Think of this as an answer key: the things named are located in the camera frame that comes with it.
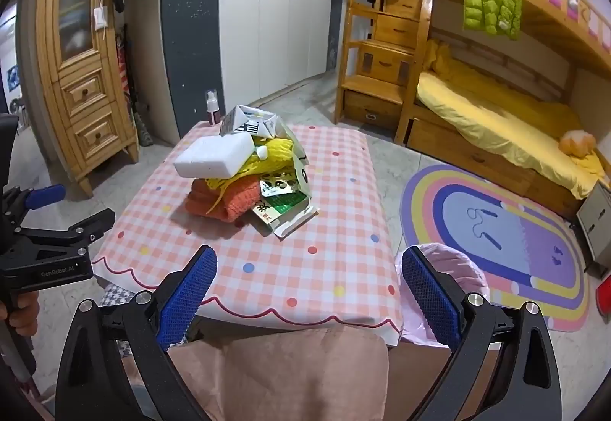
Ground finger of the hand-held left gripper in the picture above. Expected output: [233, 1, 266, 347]
[19, 208, 116, 260]
[0, 185, 66, 231]

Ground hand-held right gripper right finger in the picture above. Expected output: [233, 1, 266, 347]
[402, 245, 563, 421]

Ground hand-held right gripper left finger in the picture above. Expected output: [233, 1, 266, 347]
[56, 245, 218, 421]

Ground clear plastic bag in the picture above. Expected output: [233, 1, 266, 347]
[395, 242, 488, 350]

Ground orange knit cloth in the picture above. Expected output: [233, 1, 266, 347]
[185, 175, 263, 224]

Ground person's left hand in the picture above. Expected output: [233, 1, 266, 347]
[0, 290, 41, 336]

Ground houndstooth cloth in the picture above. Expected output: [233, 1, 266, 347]
[100, 282, 158, 355]

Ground rainbow oval rug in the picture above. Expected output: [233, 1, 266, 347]
[400, 164, 593, 332]

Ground table with pink checked cloth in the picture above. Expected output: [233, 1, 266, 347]
[91, 123, 404, 348]

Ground wooden cabinet with drawers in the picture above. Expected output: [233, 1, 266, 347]
[16, 0, 140, 198]

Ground green printed paper box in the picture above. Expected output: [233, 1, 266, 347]
[248, 168, 320, 239]

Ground white foam block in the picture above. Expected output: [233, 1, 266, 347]
[173, 135, 256, 179]

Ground yellow knit cloth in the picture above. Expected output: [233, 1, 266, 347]
[205, 137, 297, 202]

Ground white printed paper bag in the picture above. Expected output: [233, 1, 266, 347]
[281, 127, 312, 200]

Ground small spray bottle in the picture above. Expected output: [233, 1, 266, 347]
[205, 90, 221, 126]

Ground grey nightstand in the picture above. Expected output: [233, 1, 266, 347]
[575, 182, 611, 277]

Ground white folded carton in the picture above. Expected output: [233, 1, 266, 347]
[220, 105, 278, 140]

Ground yellow bed sheet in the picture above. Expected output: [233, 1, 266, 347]
[415, 39, 607, 200]

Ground orange plush toy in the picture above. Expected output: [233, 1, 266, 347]
[559, 130, 597, 158]

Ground wooden staircase with drawers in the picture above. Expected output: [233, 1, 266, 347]
[335, 0, 430, 131]

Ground white and grey wardrobe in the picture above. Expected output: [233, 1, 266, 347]
[160, 0, 349, 145]

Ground wooden bunk bed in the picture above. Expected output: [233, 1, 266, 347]
[396, 0, 611, 221]

